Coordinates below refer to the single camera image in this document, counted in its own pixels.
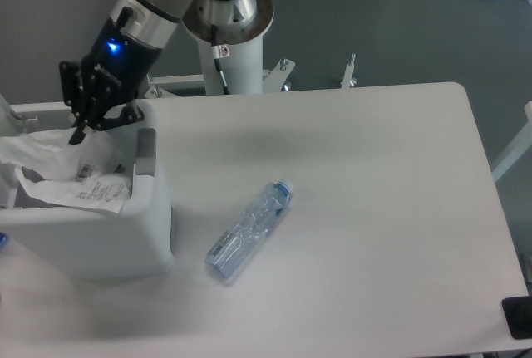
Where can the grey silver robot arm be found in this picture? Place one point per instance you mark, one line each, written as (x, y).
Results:
(220, 22)

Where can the white plastic wrapper bag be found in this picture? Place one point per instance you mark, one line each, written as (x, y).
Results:
(89, 175)

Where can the clear plastic water bottle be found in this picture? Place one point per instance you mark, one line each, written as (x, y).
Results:
(235, 246)

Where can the levelling foot bolt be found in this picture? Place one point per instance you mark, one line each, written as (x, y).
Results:
(348, 79)

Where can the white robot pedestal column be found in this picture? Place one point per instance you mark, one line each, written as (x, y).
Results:
(243, 68)

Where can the white trash can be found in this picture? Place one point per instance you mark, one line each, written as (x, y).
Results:
(86, 243)

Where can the white frame leg right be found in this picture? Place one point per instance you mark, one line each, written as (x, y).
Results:
(518, 146)

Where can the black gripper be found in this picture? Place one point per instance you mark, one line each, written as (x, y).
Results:
(102, 89)

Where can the white metal base frame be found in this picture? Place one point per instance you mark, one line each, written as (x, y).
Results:
(273, 81)

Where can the black device at table edge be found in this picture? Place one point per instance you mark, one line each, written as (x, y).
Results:
(517, 312)

